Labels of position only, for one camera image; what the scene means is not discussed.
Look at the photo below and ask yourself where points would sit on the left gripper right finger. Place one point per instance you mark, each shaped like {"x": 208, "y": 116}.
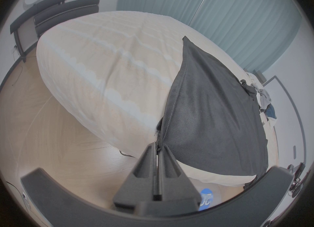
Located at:
{"x": 176, "y": 184}

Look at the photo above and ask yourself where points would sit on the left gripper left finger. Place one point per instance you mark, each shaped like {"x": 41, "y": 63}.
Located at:
{"x": 143, "y": 172}

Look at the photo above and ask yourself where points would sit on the black T-shirt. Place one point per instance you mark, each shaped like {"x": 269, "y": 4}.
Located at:
{"x": 208, "y": 110}

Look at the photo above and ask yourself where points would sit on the bed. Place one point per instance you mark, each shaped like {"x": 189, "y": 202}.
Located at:
{"x": 98, "y": 61}

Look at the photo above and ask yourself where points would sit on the pile of clothes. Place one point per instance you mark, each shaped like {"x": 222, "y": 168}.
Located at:
{"x": 266, "y": 101}

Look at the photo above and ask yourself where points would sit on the white printed pillow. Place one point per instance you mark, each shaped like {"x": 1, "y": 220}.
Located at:
{"x": 252, "y": 76}

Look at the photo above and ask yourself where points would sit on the grey bedside table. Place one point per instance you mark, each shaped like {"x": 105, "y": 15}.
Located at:
{"x": 260, "y": 75}

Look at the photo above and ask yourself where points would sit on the black chest of drawers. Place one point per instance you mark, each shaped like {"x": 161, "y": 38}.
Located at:
{"x": 66, "y": 10}

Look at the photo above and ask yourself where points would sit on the black table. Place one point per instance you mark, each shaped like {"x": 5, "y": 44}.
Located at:
{"x": 27, "y": 20}

